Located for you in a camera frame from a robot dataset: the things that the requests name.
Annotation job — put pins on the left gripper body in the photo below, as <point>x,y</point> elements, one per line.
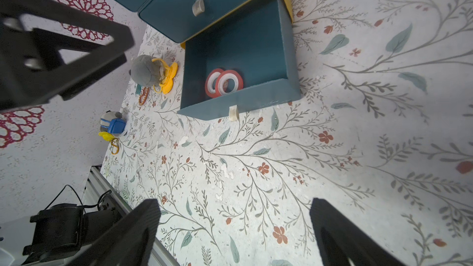
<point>38,65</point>

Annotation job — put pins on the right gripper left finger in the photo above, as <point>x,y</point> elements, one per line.
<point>128,243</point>

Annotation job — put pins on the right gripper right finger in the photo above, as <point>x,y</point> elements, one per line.
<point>341,242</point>

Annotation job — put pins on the red tape roll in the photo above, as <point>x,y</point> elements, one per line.
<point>211,83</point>
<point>229,82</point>

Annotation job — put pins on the teal bottom drawer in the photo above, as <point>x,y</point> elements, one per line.
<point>257,42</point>

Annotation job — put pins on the small blue yellow toy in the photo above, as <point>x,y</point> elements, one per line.
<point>112,125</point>

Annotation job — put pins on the yellow flower toy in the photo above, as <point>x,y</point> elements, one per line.
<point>170,73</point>

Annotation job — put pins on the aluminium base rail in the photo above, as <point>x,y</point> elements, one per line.
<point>96,185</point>

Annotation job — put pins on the grey plush keychain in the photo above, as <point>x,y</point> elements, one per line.
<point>145,72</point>

